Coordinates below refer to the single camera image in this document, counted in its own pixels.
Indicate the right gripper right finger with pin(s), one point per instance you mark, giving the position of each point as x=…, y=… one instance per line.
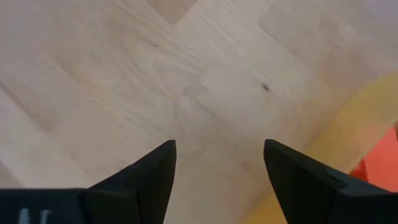
x=298, y=186

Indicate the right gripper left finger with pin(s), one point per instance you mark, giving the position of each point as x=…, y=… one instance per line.
x=140, y=186

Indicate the orange toy brick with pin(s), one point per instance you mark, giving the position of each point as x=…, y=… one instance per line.
x=382, y=161

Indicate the yellow translucent plastic bin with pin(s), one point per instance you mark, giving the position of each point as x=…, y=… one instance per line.
x=348, y=133

